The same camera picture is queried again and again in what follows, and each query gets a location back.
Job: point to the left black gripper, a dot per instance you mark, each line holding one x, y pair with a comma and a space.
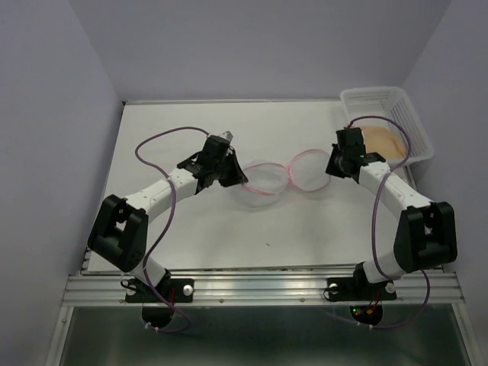
238, 176

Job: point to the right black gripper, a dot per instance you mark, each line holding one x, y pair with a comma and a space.
330, 168

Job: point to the white mesh laundry bag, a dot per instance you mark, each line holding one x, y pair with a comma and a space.
267, 180

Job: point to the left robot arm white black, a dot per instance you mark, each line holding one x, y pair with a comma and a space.
120, 232

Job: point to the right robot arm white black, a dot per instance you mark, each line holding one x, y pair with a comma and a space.
425, 234

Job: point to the white plastic basket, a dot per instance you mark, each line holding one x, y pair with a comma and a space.
389, 108

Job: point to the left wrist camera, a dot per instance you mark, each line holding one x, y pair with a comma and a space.
228, 136

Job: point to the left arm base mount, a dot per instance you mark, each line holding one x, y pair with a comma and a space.
174, 290

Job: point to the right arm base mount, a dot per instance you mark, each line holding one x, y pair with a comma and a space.
355, 288

